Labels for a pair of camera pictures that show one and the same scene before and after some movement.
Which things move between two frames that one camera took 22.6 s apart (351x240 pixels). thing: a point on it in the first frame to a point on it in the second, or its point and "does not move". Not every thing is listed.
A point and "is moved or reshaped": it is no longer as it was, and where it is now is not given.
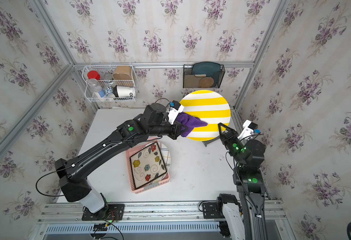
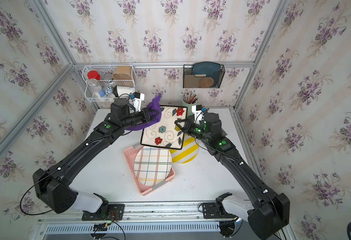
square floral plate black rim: (147, 165) is moved or reshaped
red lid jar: (93, 74) does not move
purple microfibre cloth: (191, 122) is moved or reshaped
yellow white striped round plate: (210, 106) to (189, 151)
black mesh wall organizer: (202, 76) does not move
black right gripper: (228, 136) to (184, 128)
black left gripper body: (168, 130) to (137, 118)
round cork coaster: (206, 82) does not move
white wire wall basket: (109, 83) does not move
